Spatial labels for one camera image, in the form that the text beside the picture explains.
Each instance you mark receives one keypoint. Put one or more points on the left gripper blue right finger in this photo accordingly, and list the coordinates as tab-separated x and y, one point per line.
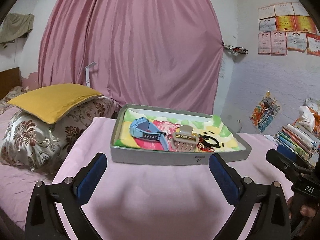
272	219

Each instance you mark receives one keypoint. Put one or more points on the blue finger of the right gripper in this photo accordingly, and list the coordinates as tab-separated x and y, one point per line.
282	163
287	153

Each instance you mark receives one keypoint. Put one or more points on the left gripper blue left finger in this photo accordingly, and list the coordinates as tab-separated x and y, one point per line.
43	220

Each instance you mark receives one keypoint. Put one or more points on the beige claw hair clip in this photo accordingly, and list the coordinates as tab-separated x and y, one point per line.
184	140

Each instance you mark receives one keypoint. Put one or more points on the blue kids smartwatch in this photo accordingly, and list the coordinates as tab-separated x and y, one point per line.
142	128

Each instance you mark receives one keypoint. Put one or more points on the person's right hand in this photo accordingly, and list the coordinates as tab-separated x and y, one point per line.
305	210

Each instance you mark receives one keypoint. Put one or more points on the stack of books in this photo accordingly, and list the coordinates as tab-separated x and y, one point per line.
298	140

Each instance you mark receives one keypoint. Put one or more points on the white snack bag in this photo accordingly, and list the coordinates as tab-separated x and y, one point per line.
309	115

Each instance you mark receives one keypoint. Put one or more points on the floral satin pillow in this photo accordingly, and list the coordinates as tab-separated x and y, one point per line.
28	142

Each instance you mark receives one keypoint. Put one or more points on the curtain tieback hook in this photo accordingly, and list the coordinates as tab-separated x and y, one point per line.
235	50

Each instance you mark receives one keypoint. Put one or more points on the yellow pillow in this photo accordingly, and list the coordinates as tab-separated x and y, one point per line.
52	103

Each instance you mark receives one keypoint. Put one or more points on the colourful painted tray liner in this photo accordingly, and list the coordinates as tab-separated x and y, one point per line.
214	135

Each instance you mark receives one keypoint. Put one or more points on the grey shallow tray box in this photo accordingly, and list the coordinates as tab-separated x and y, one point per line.
148	157

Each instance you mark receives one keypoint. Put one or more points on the wooden headboard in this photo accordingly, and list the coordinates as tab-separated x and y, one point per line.
9	79

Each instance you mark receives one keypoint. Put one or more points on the white clip lamp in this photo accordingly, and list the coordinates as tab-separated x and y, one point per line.
87	73

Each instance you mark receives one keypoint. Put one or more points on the pink curtain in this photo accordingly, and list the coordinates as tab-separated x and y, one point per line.
162	53

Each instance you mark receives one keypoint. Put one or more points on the green hanging towel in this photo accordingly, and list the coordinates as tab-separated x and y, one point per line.
15	26

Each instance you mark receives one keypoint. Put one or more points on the wall certificates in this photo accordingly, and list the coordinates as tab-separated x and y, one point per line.
284	27

